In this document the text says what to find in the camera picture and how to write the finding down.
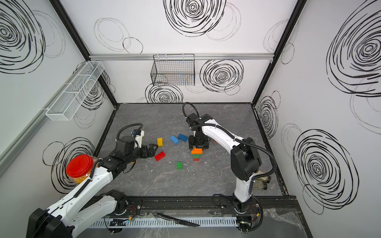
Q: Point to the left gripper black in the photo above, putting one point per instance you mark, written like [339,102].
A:
[152,152]

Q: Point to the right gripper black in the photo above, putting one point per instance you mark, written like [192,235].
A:
[191,145]

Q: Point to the orange long lego brick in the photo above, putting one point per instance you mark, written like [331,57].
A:
[197,151]

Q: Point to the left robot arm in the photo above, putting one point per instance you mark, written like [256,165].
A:
[69,217]

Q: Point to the red long lego brick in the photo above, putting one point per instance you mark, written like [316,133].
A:
[160,156]

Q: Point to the yellow lego brick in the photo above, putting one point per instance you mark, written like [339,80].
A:
[160,142]

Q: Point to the dark blue lego brick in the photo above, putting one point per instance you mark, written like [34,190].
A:
[182,137]

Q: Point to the light blue lego brick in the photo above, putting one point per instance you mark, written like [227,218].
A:
[174,139]

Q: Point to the glass jar green contents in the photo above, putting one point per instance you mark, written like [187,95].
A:
[259,185]

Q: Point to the red-lidded jar yellow contents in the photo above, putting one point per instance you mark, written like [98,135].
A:
[79,168]

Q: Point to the glass bottle tan lid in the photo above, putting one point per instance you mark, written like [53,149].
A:
[266,179]

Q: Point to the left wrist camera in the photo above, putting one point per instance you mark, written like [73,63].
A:
[138,135]

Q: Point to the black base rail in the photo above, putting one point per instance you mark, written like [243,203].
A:
[216,203]

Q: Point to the black wire basket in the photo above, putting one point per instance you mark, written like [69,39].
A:
[173,69]

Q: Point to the white slotted cable duct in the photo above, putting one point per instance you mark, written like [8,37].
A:
[154,222]

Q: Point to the clear plastic wall shelf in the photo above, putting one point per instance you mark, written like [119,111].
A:
[83,90]

